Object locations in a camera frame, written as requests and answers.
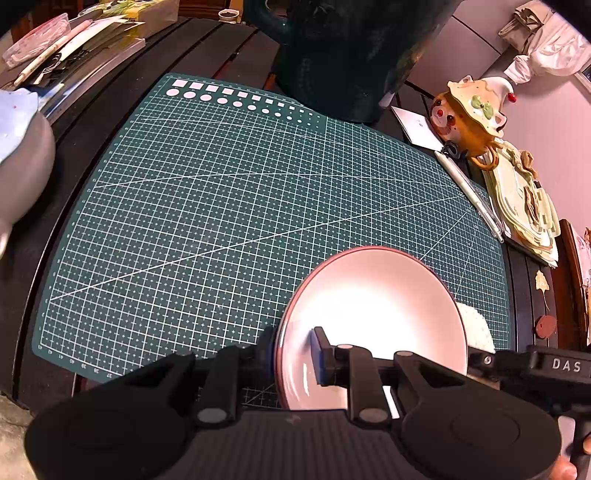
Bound yellow ginkgo leaf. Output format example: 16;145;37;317
534;270;552;315

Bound white note paper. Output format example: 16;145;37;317
391;105;444;151

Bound wooden cabinet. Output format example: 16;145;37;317
558;219;591;347

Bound white bowl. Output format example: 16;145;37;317
274;246;469;411

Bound green cutting mat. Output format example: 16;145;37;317
30;73;511;409

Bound dark green kettle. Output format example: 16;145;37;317
242;0;462;124

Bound light green container lids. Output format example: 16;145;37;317
485;141;560;268

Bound white hanging clothing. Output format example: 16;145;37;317
498;0;591;84

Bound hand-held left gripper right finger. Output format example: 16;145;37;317
312;326;485;426

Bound orange clown ceramic pot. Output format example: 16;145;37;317
429;75;517;171

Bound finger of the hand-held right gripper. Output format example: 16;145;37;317
466;347;533;385

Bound white sponge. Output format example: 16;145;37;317
457;302;496;354

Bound person's right hand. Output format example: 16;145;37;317
547;456;579;480

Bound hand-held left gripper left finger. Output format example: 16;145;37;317
151;326;279;428

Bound pile of papers and books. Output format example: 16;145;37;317
0;0;181;121

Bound white pen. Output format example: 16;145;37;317
434;150;505;244

